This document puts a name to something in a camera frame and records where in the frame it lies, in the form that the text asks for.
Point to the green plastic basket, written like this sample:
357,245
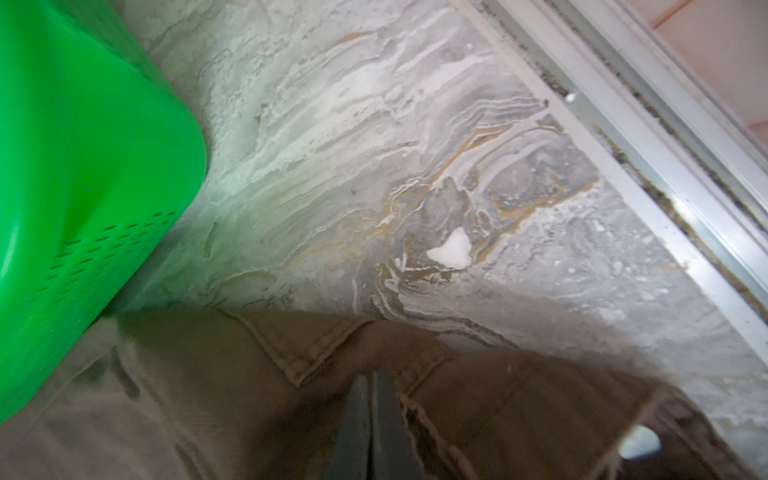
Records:
99,158

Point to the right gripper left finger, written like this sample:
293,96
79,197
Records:
349,458

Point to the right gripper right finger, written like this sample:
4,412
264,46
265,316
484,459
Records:
392,455

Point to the aluminium frame rail right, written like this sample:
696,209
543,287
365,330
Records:
678,159

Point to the brown trousers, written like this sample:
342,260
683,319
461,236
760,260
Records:
255,395

